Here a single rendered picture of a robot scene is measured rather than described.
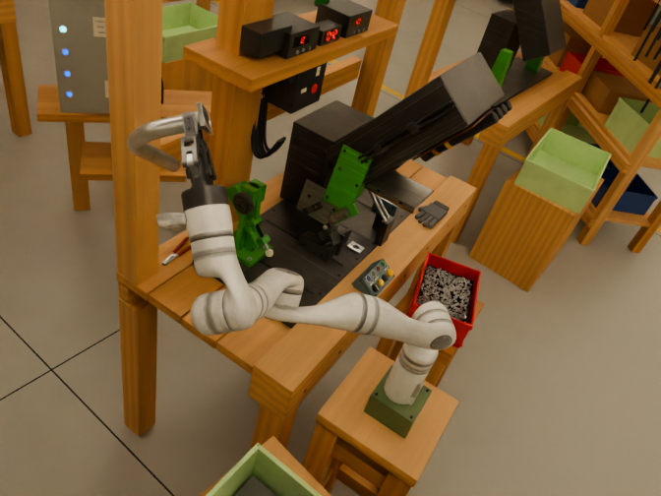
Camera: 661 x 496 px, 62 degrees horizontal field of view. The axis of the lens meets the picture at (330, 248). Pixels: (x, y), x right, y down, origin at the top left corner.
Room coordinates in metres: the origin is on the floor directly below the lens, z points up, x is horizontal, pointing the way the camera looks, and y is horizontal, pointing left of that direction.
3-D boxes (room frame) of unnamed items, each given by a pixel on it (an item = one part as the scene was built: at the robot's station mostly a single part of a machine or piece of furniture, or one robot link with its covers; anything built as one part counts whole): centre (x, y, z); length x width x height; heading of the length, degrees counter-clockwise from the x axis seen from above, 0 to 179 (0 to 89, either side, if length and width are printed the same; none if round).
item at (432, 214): (1.97, -0.37, 0.91); 0.20 x 0.11 x 0.03; 155
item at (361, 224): (1.76, 0.02, 0.89); 1.10 x 0.42 x 0.02; 157
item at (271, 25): (1.58, 0.34, 1.59); 0.15 x 0.07 x 0.07; 157
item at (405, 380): (1.01, -0.30, 1.02); 0.09 x 0.09 x 0.17; 77
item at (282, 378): (1.65, -0.23, 0.82); 1.50 x 0.14 x 0.15; 157
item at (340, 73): (1.90, 0.36, 1.23); 1.30 x 0.05 x 0.09; 157
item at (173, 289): (1.76, 0.02, 0.44); 1.49 x 0.70 x 0.88; 157
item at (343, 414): (1.01, -0.30, 0.83); 0.32 x 0.32 x 0.04; 68
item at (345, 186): (1.66, 0.00, 1.17); 0.13 x 0.12 x 0.20; 157
